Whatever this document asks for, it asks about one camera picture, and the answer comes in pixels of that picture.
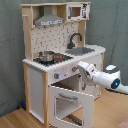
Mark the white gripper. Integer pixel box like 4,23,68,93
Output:
78,61,96,79

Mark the white oven door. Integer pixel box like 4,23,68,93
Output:
49,86,94,128

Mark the toy microwave door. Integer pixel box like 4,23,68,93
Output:
67,3,89,21

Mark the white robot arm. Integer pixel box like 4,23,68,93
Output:
78,61,128,95

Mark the wooden toy kitchen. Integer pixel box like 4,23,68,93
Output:
22,2,105,128

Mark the white cupboard door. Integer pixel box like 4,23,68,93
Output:
79,55,102,99

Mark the right red stove knob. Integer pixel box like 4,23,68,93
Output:
71,66,79,73

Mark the red stove knob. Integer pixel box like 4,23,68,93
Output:
71,66,79,73
54,73,60,79

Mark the grey toy sink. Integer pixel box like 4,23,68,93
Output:
66,47,94,56

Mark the black toy faucet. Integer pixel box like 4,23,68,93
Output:
67,33,82,49

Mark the black toy stovetop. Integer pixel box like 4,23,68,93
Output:
34,53,71,66

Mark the left red stove knob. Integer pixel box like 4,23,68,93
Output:
54,73,60,79

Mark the small silver pot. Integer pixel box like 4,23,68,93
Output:
39,51,54,62

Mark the grey range hood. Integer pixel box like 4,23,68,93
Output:
34,6,64,27

